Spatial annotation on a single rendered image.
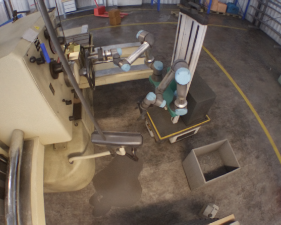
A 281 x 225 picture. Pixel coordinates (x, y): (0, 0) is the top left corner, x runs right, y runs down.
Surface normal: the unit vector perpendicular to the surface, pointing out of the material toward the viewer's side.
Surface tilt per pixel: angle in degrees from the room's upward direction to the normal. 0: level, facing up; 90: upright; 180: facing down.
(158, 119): 0
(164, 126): 0
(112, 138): 19
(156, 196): 0
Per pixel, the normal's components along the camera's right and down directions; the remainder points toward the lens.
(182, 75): -0.07, 0.72
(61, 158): 0.01, -0.60
